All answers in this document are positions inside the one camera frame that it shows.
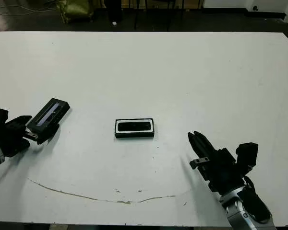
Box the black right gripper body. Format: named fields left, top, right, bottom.
left=189, top=147, right=246, bottom=193

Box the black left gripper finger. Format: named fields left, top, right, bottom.
left=36, top=123, right=61, bottom=146

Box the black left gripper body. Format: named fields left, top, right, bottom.
left=0, top=115, right=40, bottom=158

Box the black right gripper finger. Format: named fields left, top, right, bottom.
left=193, top=131, right=219, bottom=159
left=187, top=131, right=208, bottom=158

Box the black box lid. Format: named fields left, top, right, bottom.
left=25, top=97, right=71, bottom=134

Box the black box white lining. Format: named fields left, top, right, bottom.
left=114, top=118, right=155, bottom=139

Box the olive green plastic bag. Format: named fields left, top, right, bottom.
left=56, top=0, right=96, bottom=24

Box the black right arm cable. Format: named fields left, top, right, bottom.
left=243, top=176, right=258, bottom=195

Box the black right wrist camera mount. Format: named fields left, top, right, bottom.
left=235, top=142, right=259, bottom=173

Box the black upright post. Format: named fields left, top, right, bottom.
left=105, top=0, right=123, bottom=23

